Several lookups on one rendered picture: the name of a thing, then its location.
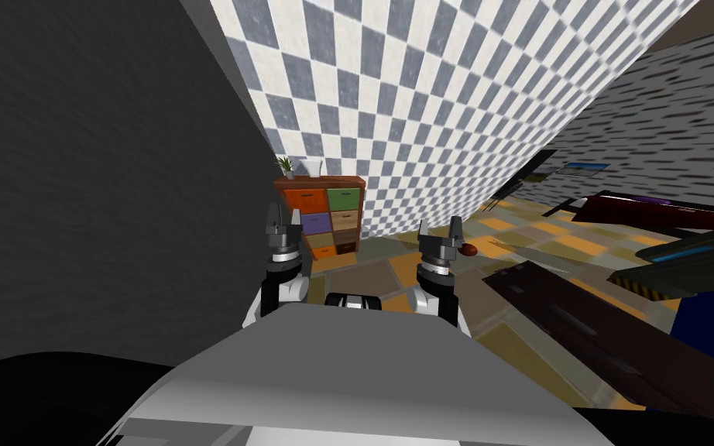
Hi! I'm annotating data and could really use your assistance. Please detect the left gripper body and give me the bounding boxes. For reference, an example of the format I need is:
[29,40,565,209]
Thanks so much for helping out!
[264,222,304,252]

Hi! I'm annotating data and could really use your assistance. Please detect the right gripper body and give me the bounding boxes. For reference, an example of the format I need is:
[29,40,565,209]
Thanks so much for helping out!
[417,235,463,264]

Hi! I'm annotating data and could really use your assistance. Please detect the wooden cabinet with coloured drawers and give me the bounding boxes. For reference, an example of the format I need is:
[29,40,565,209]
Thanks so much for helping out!
[273,156,367,261]

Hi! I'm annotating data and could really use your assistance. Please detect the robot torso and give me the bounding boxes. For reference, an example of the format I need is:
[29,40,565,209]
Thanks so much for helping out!
[93,290,618,446]

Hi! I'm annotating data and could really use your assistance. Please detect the long dark brown table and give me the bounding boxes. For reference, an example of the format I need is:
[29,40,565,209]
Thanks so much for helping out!
[482,259,714,424]

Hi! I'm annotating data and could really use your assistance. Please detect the dark red sofa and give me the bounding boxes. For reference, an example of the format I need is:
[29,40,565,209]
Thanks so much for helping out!
[572,191,714,235]

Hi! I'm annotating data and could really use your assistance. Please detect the dark cabinet with blue stripe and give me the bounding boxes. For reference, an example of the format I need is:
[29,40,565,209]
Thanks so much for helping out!
[606,218,714,300]

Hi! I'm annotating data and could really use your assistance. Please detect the blue picture on wall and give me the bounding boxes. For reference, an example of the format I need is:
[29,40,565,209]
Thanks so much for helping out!
[556,161,611,179]

